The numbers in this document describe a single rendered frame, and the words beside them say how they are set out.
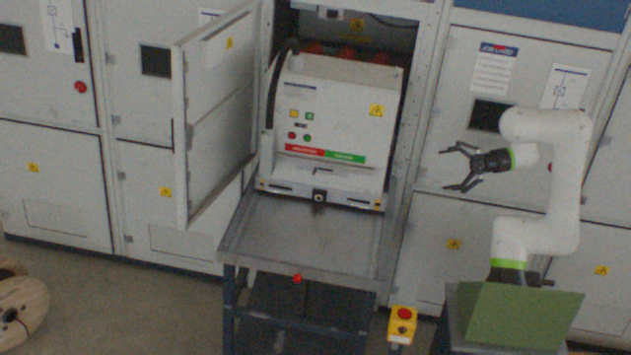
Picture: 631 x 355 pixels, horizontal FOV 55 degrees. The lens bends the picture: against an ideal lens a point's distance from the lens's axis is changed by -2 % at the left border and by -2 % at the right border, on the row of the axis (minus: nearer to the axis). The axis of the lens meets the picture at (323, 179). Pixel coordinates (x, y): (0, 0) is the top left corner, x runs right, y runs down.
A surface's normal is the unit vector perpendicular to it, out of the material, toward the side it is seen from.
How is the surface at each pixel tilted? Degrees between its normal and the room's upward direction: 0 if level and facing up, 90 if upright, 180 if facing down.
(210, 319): 0
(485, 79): 90
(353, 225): 0
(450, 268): 90
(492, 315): 90
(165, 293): 0
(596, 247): 90
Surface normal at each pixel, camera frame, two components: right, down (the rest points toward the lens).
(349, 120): -0.15, 0.55
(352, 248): 0.10, -0.82
